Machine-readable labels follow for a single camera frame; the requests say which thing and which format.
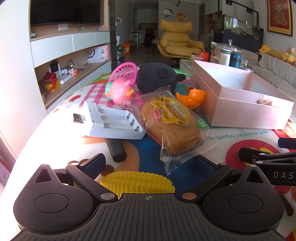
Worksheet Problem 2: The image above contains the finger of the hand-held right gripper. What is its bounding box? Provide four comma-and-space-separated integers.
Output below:
239, 147, 296, 166
278, 137, 296, 149

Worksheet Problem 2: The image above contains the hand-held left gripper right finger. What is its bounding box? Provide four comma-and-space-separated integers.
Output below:
181, 157, 270, 203

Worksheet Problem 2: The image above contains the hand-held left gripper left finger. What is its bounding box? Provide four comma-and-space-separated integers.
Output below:
32, 153, 118, 203

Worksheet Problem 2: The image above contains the pink gift box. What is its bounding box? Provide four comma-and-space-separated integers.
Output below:
190, 60, 295, 127

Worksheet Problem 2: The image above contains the yellow toy corn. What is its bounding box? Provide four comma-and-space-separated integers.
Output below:
100, 171, 175, 200

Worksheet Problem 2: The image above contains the packaged bread loaf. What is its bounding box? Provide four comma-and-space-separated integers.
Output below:
133, 87, 219, 176

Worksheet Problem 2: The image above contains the black plush toy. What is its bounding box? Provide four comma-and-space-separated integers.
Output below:
136, 62, 186, 95

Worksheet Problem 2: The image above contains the dark grey cylinder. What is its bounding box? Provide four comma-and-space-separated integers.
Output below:
105, 138, 127, 163

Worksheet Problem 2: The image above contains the white battery charger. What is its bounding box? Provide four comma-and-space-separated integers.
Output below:
73, 101, 146, 140

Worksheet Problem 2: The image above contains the colourful play mat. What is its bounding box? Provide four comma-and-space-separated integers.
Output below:
46, 67, 296, 218

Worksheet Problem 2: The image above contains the orange plastic toy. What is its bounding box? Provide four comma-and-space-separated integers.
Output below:
175, 88, 206, 110

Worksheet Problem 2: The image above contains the beige sofa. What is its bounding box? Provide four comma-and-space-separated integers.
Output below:
240, 47, 296, 98

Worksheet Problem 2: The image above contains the green toy egg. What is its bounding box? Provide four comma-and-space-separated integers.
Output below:
105, 81, 114, 100

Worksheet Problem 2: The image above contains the pink pig toy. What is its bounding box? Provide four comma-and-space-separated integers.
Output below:
111, 78, 139, 105

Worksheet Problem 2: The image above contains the yellow animal plush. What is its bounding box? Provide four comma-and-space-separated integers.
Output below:
287, 47, 296, 65

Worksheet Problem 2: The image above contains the teal thermos bottle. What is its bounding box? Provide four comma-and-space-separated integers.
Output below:
229, 52, 242, 69

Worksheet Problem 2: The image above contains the yellow duck plush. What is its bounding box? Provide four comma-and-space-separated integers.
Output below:
258, 45, 289, 61

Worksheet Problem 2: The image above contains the pink toy basket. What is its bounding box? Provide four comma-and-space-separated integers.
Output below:
109, 62, 139, 87

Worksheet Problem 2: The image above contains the white thermos bottle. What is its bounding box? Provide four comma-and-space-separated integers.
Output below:
218, 48, 232, 66

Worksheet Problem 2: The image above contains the large glass jar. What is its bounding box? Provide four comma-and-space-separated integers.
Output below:
211, 39, 242, 64

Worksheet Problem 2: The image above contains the white and pink parcel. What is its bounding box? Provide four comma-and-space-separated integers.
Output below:
87, 45, 110, 63

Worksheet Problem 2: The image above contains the orange cardboard box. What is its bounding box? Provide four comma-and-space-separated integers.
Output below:
122, 41, 133, 55

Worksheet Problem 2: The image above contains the glass fish tank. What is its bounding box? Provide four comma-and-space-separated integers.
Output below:
223, 14, 264, 44

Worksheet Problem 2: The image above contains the white wooden shelf unit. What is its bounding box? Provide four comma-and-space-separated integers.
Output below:
30, 0, 112, 110

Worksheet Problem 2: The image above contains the yellow leather armchair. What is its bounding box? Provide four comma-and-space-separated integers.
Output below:
157, 19, 205, 62

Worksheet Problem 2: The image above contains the white stool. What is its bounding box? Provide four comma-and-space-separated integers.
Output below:
130, 32, 139, 49

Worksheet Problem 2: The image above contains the dark dotted blanket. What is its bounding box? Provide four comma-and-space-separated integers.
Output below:
144, 28, 156, 48

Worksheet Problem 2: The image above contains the black television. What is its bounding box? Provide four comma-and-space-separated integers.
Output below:
30, 0, 104, 26

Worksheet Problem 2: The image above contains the red framed wall picture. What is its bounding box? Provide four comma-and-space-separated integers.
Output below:
267, 0, 293, 36

